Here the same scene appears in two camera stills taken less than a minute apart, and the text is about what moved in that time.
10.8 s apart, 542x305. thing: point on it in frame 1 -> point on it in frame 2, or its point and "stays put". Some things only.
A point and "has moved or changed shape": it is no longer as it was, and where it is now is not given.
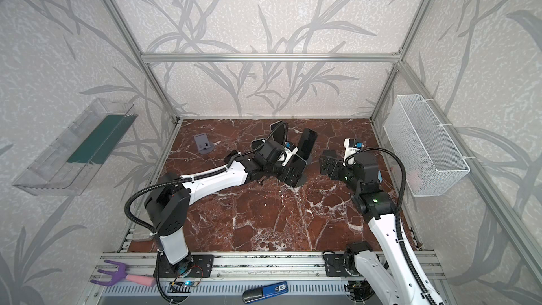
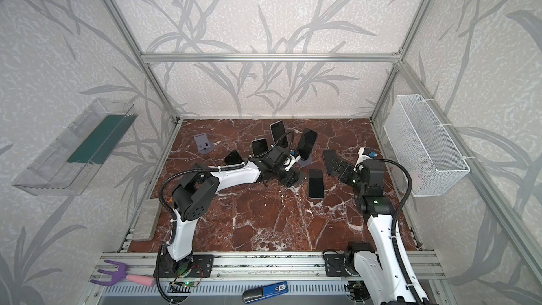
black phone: (296, 167) has moved or changed shape
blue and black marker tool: (267, 291) stays put
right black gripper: (338, 165) stays put
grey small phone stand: (203, 145) stays put
